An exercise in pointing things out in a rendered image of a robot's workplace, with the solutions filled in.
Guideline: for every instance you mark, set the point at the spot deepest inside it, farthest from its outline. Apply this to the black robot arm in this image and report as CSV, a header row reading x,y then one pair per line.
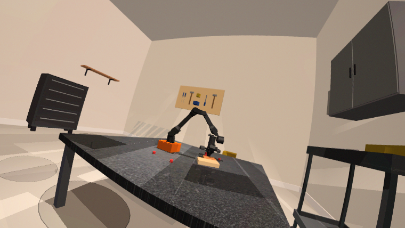
x,y
193,112

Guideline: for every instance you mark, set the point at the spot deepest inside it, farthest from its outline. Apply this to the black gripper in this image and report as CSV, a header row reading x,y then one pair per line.
x,y
207,149

